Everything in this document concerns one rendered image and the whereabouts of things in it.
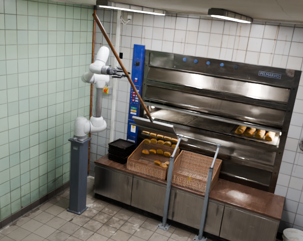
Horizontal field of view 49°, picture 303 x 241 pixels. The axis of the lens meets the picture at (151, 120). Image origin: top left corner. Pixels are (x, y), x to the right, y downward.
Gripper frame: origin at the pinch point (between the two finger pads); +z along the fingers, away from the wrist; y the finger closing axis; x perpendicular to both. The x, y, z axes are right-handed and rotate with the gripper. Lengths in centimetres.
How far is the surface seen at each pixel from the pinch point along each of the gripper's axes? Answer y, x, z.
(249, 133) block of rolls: -35, -150, 111
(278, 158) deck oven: -11, -149, 150
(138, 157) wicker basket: 31, -168, -27
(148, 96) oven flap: -44, -123, -27
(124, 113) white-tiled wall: -20, -146, -64
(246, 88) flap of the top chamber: -69, -101, 99
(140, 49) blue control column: -89, -83, -46
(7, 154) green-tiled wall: 101, -48, -126
